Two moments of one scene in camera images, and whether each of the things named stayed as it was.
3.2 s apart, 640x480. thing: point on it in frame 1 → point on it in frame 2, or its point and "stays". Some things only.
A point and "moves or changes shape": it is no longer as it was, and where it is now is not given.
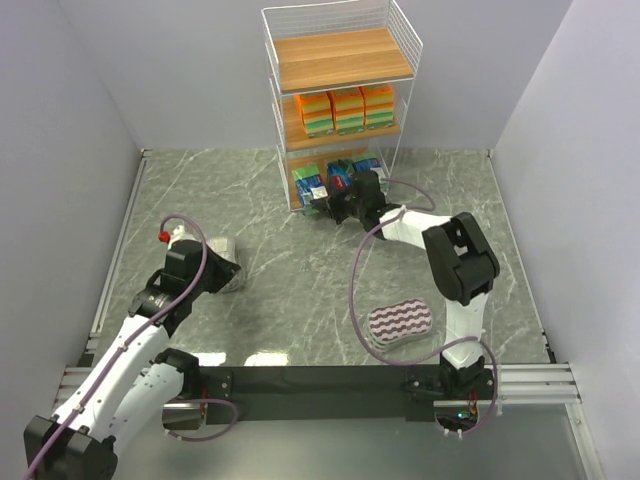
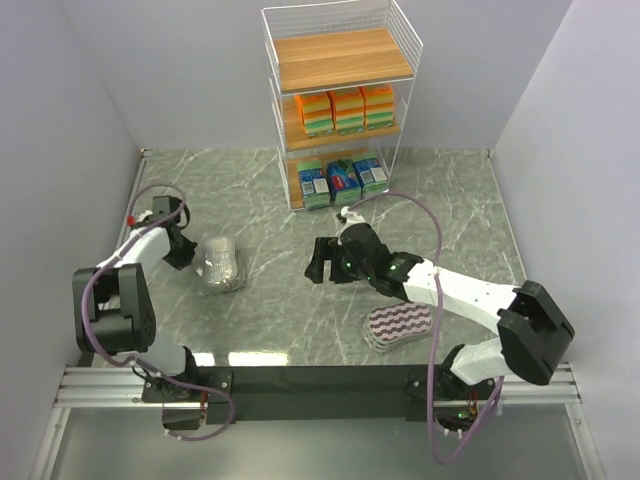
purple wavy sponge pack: x=391 y=325 stays
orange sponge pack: x=317 y=112 stays
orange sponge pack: x=378 y=101 stays
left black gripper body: x=220 y=270 → x=181 y=248
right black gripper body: x=341 y=204 → x=331 y=261
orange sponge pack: x=347 y=111 stays
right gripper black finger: x=323 y=205 → x=325 y=249
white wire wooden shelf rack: x=340 y=78 stays
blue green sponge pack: x=338 y=178 stays
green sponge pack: x=310 y=187 moves or changes shape
